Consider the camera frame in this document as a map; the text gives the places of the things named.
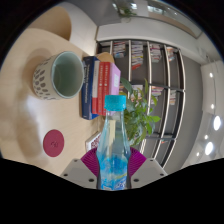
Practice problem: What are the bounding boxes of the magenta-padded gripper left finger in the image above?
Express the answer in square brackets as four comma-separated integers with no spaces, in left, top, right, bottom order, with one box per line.
[59,148,101,190]

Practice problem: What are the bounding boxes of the round-backed wooden chair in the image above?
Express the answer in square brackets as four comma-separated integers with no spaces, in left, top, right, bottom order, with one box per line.
[96,51,116,64]
[26,6,73,43]

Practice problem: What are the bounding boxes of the grey shelf unit with books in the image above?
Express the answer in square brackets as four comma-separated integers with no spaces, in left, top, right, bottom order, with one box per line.
[96,39,187,168]

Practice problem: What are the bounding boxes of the green potted plant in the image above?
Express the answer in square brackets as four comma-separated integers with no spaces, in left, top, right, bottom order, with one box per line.
[119,77,162,148]

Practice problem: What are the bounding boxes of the clear bottle with blue cap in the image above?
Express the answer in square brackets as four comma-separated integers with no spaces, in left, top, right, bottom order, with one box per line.
[95,94,132,192]

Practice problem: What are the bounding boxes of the pink book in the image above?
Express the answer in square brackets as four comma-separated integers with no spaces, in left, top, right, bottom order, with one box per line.
[108,62,122,101]

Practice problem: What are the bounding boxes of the small green window plant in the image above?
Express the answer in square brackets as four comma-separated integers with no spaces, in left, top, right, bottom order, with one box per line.
[113,1,138,19]

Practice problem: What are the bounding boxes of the thick blue book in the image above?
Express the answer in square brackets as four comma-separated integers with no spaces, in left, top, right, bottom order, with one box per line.
[80,55,100,121]

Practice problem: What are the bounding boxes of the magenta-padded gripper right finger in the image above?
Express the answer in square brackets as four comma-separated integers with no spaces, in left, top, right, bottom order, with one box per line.
[128,147,168,190]

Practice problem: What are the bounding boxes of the green patterned cup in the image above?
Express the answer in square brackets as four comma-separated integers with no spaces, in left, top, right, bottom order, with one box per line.
[32,50,85,101]

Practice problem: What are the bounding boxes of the red and white book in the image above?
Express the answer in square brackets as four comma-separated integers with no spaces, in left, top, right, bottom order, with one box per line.
[91,60,101,115]

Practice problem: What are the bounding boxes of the round red coaster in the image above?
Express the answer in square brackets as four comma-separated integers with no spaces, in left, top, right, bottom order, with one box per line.
[42,129,65,158]

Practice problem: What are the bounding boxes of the ceiling lights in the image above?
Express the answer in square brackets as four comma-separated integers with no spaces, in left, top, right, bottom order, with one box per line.
[196,71,223,158]

